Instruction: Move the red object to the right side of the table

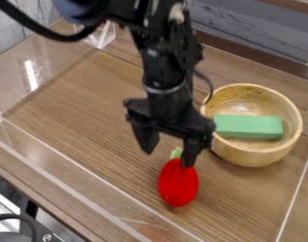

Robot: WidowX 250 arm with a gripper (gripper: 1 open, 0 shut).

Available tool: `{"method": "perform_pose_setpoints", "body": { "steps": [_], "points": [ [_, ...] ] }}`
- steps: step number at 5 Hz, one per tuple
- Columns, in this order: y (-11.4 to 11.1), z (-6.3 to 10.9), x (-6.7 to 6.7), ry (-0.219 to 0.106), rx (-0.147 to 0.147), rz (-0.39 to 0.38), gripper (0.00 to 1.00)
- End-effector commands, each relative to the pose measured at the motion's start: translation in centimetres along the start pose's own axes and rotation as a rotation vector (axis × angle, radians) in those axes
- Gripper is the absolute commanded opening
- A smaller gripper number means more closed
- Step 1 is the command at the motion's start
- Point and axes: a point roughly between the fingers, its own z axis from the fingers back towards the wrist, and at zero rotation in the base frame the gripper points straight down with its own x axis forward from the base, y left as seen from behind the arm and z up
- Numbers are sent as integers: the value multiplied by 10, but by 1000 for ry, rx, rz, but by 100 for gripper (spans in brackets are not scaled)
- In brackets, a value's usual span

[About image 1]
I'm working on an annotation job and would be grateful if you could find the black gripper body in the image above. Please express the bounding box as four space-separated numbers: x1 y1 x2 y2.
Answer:
124 83 216 140

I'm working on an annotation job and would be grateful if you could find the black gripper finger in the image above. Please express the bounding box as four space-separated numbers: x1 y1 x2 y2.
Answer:
181 135 212 168
131 115 159 154

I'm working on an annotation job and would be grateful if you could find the red felt strawberry toy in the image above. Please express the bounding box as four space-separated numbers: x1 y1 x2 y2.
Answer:
157 147 200 207

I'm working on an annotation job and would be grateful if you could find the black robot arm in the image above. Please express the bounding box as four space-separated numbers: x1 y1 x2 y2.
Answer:
53 0 216 168

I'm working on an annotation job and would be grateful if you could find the green rectangular block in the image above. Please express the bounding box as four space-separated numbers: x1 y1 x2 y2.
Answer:
213 114 284 139

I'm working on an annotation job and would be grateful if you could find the wooden bowl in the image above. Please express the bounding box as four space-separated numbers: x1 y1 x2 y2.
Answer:
201 83 303 167

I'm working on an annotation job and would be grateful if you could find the clear acrylic corner bracket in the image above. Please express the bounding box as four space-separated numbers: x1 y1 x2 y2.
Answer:
81 21 116 49

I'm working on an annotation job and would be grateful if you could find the clear acrylic front wall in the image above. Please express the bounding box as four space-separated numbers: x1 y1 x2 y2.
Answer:
0 114 203 242

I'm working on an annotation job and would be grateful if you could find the black cable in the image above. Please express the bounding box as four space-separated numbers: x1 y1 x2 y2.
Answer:
0 0 107 43

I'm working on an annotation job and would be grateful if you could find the black table leg mount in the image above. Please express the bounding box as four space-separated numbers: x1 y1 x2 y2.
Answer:
19 199 64 242

